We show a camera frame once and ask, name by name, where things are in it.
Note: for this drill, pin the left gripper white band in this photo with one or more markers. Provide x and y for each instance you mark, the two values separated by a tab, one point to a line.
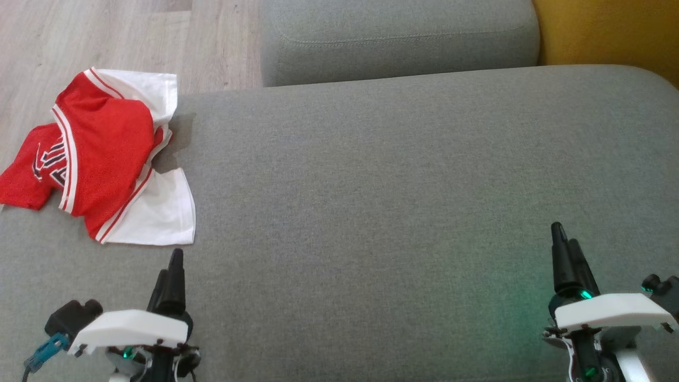
132	329

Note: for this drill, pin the grey sofa seat cushion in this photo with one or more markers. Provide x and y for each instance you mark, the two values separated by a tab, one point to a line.
371	212

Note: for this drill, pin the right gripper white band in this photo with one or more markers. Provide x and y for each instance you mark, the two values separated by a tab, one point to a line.
610	313

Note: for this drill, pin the red shirt with white sleeves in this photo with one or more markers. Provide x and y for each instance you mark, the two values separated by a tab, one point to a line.
159	212

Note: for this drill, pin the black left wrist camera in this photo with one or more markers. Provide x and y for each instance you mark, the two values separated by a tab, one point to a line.
74	315

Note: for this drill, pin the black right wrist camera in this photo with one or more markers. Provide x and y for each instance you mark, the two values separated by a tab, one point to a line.
666	294

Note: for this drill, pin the yellow sofa cushion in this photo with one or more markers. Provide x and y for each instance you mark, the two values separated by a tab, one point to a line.
610	32

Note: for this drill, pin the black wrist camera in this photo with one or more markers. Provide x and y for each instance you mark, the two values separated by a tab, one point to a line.
74	315
666	294

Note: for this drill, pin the red shorts with white trim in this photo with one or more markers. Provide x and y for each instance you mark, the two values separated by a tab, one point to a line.
106	138

